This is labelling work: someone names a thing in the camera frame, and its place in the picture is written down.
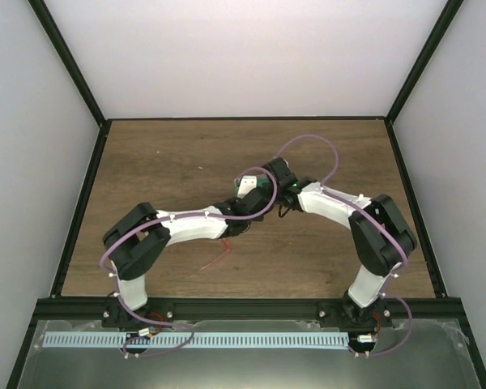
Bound red transparent sunglasses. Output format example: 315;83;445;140
198;238;232;271

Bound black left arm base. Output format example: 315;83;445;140
101;297;171;330

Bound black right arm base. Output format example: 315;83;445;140
317;292;392;331

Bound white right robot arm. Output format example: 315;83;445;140
263;157;417;327

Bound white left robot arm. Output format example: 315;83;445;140
102;184;273;327

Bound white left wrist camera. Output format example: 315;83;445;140
237;175;258;198

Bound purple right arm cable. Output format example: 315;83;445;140
275;134;414;357

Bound light blue slotted cable duct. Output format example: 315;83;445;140
42;331;349;349

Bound black aluminium frame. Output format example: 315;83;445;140
7;1;486;388

